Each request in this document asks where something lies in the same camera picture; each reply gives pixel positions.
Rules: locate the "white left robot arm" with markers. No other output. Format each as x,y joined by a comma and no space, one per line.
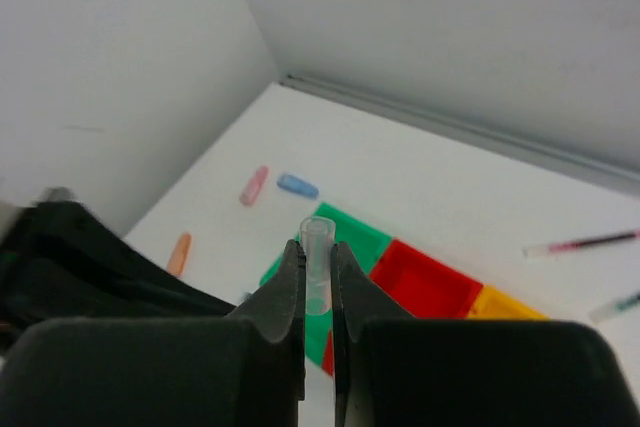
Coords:
59,261

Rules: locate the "blue eraser stick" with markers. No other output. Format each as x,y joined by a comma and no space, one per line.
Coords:
297,186

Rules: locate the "orange eraser stick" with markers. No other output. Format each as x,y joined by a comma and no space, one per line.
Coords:
179,255

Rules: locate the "green ink pen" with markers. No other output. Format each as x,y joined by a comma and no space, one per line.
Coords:
614,308

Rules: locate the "red plastic bin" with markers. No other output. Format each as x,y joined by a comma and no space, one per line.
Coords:
421,284

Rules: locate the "yellow plastic bin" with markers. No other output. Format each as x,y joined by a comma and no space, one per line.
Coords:
493,304

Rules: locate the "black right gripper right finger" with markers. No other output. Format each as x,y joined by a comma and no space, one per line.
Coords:
394,369

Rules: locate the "dark red ink pen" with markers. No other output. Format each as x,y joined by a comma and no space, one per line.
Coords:
317,237

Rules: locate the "aluminium frame rail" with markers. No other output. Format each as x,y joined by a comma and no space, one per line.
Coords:
537,153

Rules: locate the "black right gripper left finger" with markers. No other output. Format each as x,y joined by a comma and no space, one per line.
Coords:
243,369

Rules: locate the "pink eraser stick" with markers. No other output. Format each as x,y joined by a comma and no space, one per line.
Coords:
254,186

